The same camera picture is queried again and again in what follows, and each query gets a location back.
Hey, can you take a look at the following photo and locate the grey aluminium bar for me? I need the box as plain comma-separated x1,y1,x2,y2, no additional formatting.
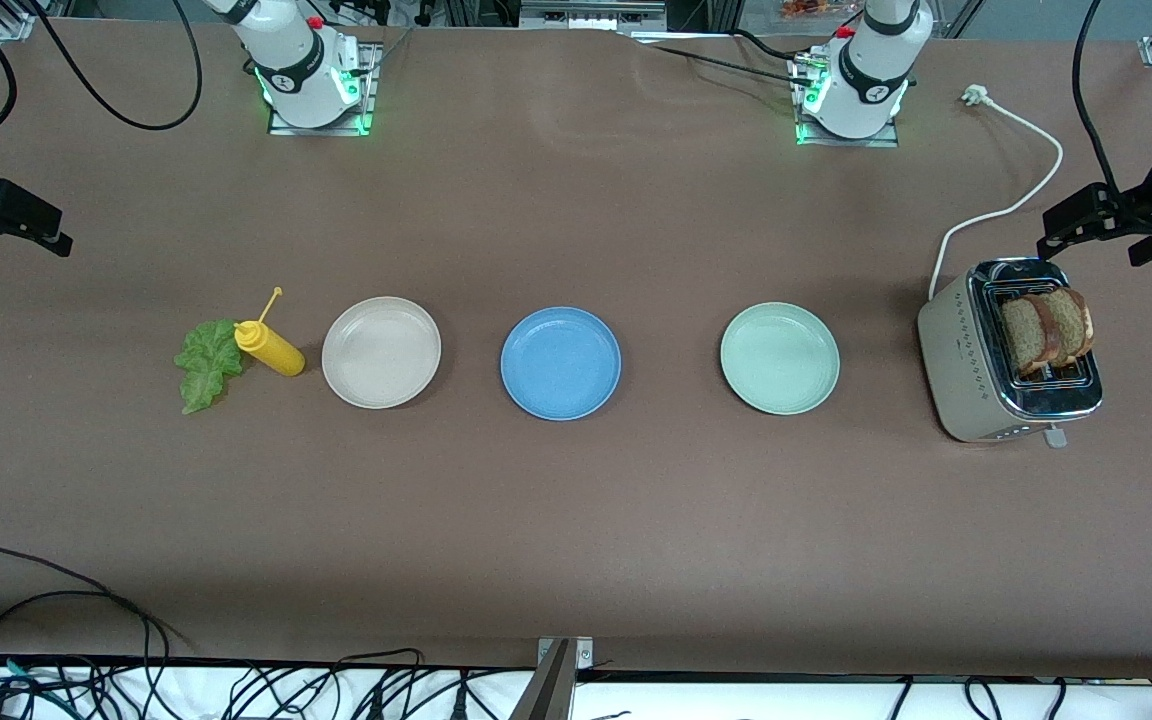
509,640,577,720

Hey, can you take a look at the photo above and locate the blue round plate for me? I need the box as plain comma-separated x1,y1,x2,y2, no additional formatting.
500,306,623,422

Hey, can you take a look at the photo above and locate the white toaster power cord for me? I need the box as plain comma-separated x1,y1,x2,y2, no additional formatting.
928,84,1065,301

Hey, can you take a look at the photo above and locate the metal table edge bracket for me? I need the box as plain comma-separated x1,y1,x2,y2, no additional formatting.
537,637,594,669

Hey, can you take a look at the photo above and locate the yellow squeeze bottle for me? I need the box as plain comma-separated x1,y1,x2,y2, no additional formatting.
233,287,307,378

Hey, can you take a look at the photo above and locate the grey metal device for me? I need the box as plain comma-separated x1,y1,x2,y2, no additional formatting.
519,0,668,31

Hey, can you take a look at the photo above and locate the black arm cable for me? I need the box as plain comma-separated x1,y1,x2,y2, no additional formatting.
0,0,204,161
1073,0,1122,196

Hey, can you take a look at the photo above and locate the pale green round plate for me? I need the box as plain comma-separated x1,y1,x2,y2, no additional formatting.
720,302,841,416

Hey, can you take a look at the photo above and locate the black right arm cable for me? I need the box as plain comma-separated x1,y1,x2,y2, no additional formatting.
0,0,204,161

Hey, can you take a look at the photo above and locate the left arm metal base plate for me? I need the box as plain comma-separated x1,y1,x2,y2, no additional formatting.
794,55,900,149

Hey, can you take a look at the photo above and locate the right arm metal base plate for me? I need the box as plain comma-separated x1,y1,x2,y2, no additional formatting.
266,42,378,137

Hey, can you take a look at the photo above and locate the beige round plate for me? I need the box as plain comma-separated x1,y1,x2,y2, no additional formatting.
321,296,443,410

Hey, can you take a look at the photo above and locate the black base cable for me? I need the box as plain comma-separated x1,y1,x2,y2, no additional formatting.
626,30,822,89

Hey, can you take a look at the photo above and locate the green lettuce leaf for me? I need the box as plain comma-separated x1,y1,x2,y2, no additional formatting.
174,319,247,416

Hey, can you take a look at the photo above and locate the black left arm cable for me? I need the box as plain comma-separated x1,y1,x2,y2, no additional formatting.
1073,0,1122,196

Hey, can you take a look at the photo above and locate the beige chrome toaster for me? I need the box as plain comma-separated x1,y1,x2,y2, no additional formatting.
916,257,1105,448

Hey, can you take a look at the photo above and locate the brown bread slice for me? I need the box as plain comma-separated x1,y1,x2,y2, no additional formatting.
1046,287,1096,367
1000,293,1065,378

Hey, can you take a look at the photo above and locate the looped black cable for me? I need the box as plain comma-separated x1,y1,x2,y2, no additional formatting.
0,590,172,720

